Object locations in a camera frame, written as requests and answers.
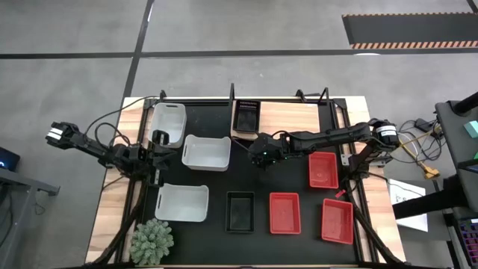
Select black stand beam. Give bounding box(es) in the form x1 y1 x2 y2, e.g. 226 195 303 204
391 174 478 220

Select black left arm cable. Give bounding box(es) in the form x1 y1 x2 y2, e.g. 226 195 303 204
82 95 161 136

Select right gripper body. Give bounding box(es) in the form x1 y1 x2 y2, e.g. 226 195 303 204
249 132 287 169

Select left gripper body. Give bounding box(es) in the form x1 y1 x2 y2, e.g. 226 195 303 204
143 129 170 188

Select red slotted plastic basket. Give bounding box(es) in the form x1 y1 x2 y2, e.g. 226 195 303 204
268 191 302 235
320 197 355 245
308 150 340 190

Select white plastic handle basket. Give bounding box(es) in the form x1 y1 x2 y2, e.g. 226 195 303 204
181 134 232 173
154 183 210 223
148 102 187 149

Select black table mat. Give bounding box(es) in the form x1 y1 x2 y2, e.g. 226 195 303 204
143 99 360 265

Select white paper sheet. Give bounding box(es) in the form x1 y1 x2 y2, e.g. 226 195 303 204
387 178 429 233

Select yellow cable connector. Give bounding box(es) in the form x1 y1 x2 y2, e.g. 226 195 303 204
417 161 441 179

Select grey side desk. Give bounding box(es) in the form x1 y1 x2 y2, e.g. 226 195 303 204
0 167 60 269

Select black device with blue light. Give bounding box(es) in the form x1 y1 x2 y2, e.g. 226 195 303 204
0 146 20 173

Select black metal frame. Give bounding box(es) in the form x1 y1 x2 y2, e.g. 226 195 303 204
87 82 408 269

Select black orange-striped floor ramp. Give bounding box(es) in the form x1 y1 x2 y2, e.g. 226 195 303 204
342 13 478 50

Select black power adapter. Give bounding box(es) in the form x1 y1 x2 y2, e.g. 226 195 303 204
415 118 434 132

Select grey equipment cart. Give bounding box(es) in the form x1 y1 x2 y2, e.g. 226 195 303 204
434 91 478 214

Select backlit computer keyboard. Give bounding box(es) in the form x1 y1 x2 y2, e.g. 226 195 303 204
457 218 478 259

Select green artificial plant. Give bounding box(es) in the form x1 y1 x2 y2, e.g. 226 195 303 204
129 218 175 267

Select wooden shelf board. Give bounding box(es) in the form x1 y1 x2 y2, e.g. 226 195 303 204
230 99 322 144

